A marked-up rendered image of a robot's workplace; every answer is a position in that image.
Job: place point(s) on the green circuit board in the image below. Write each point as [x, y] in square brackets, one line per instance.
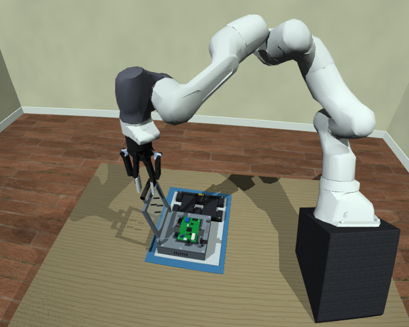
[189, 229]

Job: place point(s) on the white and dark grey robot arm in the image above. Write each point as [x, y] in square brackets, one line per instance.
[139, 92]

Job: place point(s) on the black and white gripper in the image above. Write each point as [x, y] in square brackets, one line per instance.
[141, 153]

